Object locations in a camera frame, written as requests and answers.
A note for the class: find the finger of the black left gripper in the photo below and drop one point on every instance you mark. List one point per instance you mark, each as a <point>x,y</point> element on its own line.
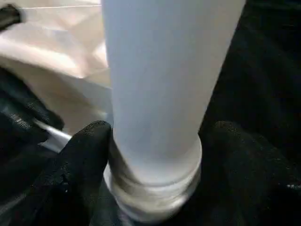
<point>18,131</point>
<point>35,108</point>

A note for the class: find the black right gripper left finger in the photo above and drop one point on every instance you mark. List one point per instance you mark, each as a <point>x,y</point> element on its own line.
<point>70,176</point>

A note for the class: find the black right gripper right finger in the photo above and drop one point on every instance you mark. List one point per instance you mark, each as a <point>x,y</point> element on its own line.
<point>247,176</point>

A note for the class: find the white plastic table top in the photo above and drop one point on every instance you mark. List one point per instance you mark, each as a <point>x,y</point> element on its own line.
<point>58,58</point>

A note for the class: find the black mat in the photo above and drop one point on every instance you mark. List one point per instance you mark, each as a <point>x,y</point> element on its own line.
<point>258,70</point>

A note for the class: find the white plastic table leg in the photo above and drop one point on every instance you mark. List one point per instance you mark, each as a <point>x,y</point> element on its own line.
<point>164,82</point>

